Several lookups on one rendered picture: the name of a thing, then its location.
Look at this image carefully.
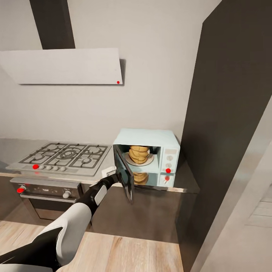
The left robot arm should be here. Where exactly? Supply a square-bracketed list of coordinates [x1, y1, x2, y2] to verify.
[0, 166, 122, 272]

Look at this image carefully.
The microwave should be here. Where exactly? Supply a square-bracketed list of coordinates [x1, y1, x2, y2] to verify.
[113, 128, 180, 206]

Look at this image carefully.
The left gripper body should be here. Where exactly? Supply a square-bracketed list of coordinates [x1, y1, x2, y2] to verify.
[101, 173, 120, 187]

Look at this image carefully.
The popcorn bag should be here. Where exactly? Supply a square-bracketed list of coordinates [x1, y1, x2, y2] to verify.
[129, 145, 150, 164]

